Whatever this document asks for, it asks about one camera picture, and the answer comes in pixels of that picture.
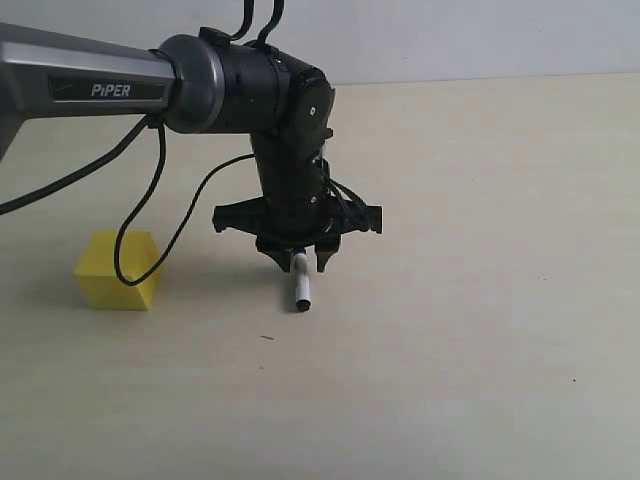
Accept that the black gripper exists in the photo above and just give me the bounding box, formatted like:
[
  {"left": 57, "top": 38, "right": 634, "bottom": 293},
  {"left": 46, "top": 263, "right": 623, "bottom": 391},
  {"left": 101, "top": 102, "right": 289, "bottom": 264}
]
[{"left": 213, "top": 188, "right": 382, "bottom": 273}]

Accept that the black and white marker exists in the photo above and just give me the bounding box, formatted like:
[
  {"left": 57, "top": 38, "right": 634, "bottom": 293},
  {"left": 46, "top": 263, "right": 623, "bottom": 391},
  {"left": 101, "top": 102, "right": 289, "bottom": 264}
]
[{"left": 292, "top": 251, "right": 311, "bottom": 312}]

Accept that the yellow cube block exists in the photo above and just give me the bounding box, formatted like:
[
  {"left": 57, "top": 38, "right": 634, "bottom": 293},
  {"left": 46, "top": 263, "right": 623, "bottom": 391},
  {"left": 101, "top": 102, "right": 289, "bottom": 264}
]
[{"left": 73, "top": 230, "right": 163, "bottom": 311}]

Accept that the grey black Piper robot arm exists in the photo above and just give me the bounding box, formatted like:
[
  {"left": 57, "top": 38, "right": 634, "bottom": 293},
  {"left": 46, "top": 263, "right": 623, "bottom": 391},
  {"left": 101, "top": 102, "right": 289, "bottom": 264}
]
[{"left": 1, "top": 24, "right": 382, "bottom": 270}]

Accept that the thin black cable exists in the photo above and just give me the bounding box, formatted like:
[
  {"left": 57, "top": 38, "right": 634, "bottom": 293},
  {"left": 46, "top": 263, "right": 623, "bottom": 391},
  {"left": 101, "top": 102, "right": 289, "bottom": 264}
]
[{"left": 113, "top": 119, "right": 257, "bottom": 287}]

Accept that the thick black cable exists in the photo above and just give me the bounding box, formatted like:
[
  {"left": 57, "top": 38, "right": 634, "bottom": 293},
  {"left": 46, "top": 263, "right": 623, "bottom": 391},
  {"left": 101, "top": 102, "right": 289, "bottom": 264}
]
[{"left": 0, "top": 117, "right": 156, "bottom": 216}]

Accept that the black camera cable loop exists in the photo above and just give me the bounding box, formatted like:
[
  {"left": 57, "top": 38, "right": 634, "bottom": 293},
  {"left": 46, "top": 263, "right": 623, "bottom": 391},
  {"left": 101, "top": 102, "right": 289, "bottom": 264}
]
[{"left": 227, "top": 0, "right": 286, "bottom": 51}]

